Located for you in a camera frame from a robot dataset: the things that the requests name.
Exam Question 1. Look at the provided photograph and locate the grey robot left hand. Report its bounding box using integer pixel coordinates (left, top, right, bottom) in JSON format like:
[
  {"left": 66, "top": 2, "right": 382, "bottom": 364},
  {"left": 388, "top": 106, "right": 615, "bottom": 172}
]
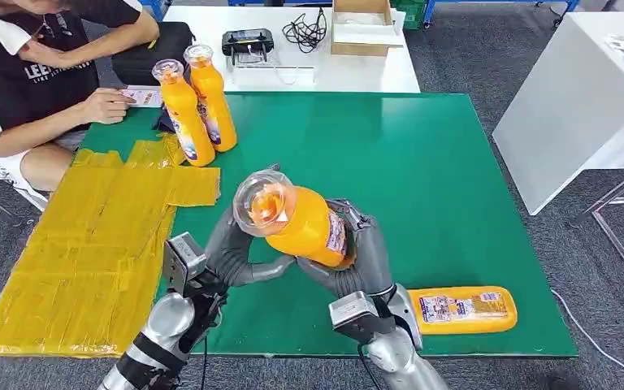
[{"left": 203, "top": 203, "right": 297, "bottom": 289}]

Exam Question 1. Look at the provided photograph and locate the person's left hand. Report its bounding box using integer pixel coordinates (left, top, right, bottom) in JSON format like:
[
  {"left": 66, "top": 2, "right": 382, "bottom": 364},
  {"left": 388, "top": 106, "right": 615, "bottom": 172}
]
[{"left": 18, "top": 37, "right": 79, "bottom": 70}]

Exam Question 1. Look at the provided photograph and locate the person's right hand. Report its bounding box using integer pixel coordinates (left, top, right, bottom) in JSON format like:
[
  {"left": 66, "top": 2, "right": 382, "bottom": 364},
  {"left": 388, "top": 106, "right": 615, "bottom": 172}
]
[{"left": 76, "top": 87, "right": 137, "bottom": 126}]

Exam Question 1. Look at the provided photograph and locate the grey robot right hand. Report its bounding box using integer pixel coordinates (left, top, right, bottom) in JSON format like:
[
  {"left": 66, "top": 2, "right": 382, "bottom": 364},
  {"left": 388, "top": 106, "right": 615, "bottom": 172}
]
[{"left": 294, "top": 197, "right": 401, "bottom": 304}]

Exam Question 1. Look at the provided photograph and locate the white printed card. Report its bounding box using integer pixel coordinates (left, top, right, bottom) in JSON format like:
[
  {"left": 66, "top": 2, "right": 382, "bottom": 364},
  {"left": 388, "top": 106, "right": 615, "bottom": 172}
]
[{"left": 120, "top": 85, "right": 164, "bottom": 109}]

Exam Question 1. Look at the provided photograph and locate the orange drink bottle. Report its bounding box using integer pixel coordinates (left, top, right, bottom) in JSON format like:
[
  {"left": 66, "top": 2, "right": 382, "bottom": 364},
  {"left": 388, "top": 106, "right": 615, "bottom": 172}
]
[
  {"left": 184, "top": 44, "right": 238, "bottom": 154},
  {"left": 407, "top": 285, "right": 519, "bottom": 336},
  {"left": 152, "top": 58, "right": 217, "bottom": 168},
  {"left": 232, "top": 169, "right": 358, "bottom": 270}
]

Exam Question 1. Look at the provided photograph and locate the person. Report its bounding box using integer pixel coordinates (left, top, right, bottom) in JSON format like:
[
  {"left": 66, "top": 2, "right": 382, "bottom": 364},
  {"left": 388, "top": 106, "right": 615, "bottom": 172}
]
[{"left": 0, "top": 0, "right": 161, "bottom": 212}]

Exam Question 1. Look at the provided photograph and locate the black bag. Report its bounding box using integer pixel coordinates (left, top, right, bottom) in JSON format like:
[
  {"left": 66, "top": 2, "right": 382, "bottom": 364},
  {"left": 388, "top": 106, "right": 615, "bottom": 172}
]
[{"left": 110, "top": 21, "right": 197, "bottom": 88}]

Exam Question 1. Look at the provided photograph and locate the blue tablet case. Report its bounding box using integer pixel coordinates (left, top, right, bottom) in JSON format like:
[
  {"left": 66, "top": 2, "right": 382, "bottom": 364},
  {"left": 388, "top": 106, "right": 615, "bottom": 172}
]
[{"left": 152, "top": 105, "right": 177, "bottom": 135}]

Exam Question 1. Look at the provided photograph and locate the green table mat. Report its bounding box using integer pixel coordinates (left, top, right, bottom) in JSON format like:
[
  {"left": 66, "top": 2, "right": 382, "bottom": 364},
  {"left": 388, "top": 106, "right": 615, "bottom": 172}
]
[{"left": 80, "top": 91, "right": 579, "bottom": 359}]

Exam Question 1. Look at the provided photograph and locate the blue chair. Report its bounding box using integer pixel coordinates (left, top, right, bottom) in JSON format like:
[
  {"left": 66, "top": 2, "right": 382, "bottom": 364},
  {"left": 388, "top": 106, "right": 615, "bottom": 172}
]
[{"left": 139, "top": 0, "right": 176, "bottom": 23}]

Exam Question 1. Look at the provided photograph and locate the yellow taped sheet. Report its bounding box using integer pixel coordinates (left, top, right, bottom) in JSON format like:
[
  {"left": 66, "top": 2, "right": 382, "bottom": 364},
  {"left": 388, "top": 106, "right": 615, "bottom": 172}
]
[{"left": 0, "top": 133, "right": 222, "bottom": 360}]

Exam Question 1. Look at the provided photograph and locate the black remote controller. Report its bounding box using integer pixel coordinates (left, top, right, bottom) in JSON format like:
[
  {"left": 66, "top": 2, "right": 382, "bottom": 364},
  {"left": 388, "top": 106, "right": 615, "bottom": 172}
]
[{"left": 221, "top": 28, "right": 276, "bottom": 66}]

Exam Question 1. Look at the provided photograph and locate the white table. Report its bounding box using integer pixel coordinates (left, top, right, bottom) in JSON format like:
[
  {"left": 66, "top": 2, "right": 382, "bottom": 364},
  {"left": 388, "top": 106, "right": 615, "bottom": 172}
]
[{"left": 162, "top": 6, "right": 421, "bottom": 95}]

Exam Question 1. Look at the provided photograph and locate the clear acrylic stand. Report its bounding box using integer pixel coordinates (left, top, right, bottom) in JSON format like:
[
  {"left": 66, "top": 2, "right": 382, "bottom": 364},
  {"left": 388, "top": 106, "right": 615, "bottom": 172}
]
[{"left": 232, "top": 52, "right": 316, "bottom": 87}]

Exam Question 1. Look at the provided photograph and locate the cardboard box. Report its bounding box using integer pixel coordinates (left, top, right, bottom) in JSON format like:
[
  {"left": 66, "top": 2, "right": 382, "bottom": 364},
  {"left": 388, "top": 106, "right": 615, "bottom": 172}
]
[{"left": 330, "top": 0, "right": 406, "bottom": 59}]

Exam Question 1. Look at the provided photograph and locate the white desk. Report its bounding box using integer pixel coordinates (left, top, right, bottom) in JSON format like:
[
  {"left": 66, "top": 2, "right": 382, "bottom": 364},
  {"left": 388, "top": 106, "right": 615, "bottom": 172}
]
[{"left": 492, "top": 11, "right": 624, "bottom": 217}]

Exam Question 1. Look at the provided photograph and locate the green crate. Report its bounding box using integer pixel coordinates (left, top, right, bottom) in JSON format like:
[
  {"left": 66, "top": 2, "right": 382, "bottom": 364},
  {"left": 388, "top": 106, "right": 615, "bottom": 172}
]
[{"left": 389, "top": 0, "right": 427, "bottom": 31}]

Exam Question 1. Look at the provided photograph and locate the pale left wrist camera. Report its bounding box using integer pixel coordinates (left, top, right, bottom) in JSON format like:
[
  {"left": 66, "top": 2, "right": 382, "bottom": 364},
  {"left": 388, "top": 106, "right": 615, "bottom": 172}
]
[{"left": 162, "top": 232, "right": 209, "bottom": 297}]

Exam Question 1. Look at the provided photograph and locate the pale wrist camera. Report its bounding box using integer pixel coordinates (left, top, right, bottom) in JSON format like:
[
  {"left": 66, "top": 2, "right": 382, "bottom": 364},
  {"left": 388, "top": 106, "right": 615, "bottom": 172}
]
[
  {"left": 162, "top": 232, "right": 209, "bottom": 297},
  {"left": 328, "top": 291, "right": 382, "bottom": 333}
]

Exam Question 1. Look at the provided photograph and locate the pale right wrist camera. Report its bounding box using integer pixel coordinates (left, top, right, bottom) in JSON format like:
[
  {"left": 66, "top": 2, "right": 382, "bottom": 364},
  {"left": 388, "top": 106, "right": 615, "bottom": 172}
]
[{"left": 328, "top": 291, "right": 382, "bottom": 333}]

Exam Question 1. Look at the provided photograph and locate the black coiled cable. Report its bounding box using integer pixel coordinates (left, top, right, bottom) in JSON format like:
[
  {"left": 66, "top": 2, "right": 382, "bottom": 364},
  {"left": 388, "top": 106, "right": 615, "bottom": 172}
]
[{"left": 281, "top": 6, "right": 328, "bottom": 54}]

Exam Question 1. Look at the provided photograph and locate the white floor cable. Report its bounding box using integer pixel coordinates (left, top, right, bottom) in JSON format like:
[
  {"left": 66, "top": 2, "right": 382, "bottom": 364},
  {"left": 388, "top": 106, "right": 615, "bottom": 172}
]
[{"left": 551, "top": 289, "right": 624, "bottom": 388}]

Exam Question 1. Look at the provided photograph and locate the blue metal frame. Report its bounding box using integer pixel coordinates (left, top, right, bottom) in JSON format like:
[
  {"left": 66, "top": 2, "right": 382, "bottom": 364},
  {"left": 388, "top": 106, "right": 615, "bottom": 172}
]
[{"left": 422, "top": 0, "right": 581, "bottom": 29}]

